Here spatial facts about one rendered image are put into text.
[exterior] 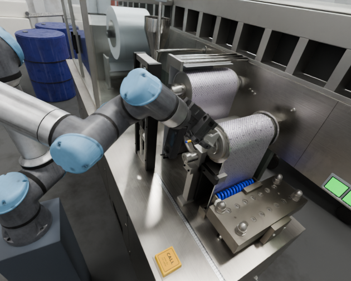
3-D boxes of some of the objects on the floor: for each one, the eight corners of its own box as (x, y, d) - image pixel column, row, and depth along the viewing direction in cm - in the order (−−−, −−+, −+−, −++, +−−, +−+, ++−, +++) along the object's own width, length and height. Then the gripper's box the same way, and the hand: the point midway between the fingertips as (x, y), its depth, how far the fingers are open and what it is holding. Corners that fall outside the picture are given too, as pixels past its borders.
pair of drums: (84, 73, 428) (76, 22, 369) (88, 100, 335) (77, 38, 277) (42, 73, 399) (25, 19, 340) (33, 103, 306) (8, 35, 248)
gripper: (200, 108, 46) (234, 139, 61) (179, 91, 52) (215, 122, 68) (177, 136, 47) (216, 159, 63) (159, 116, 54) (199, 141, 69)
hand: (208, 145), depth 65 cm, fingers closed, pressing on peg
